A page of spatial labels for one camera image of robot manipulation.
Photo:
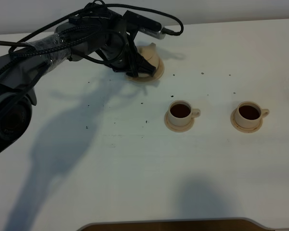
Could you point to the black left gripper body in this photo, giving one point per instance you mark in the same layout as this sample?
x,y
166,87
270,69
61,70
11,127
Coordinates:
x,y
126,50

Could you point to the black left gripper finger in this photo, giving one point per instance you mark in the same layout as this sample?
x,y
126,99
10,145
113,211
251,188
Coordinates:
x,y
139,67

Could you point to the beige ceramic teapot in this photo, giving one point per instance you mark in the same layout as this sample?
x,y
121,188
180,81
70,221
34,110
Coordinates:
x,y
150,54

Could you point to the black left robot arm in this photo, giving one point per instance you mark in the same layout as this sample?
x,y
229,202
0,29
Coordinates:
x,y
95,33

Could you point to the beige teapot saucer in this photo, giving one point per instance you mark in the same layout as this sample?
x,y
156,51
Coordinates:
x,y
147,79

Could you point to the beige teacup near teapot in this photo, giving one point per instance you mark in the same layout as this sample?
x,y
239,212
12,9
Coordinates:
x,y
181,113

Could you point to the beige saucer under near teacup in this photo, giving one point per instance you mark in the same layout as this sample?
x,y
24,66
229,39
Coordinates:
x,y
175,128

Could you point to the beige saucer under teacup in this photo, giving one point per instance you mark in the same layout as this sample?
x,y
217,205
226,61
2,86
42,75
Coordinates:
x,y
241,129
175,128

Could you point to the beige teacup far right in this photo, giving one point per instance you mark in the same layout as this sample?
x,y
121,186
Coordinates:
x,y
249,115

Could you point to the beige saucer under far teacup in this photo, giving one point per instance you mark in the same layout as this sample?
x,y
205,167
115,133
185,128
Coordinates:
x,y
241,129

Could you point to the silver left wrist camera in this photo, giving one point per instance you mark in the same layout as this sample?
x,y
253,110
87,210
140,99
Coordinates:
x,y
137,23

